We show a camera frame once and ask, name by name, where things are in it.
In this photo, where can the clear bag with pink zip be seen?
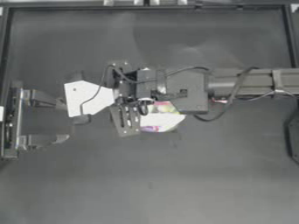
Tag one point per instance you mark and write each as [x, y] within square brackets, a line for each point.
[163, 122]

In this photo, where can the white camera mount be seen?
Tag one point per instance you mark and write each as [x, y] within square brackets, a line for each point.
[1, 113]
[76, 96]

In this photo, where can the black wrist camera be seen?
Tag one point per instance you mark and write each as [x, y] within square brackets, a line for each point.
[82, 119]

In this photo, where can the black metal frame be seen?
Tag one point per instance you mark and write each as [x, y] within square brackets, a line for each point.
[116, 6]

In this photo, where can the grey metal bracket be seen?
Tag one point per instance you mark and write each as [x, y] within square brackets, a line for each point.
[154, 2]
[108, 2]
[138, 2]

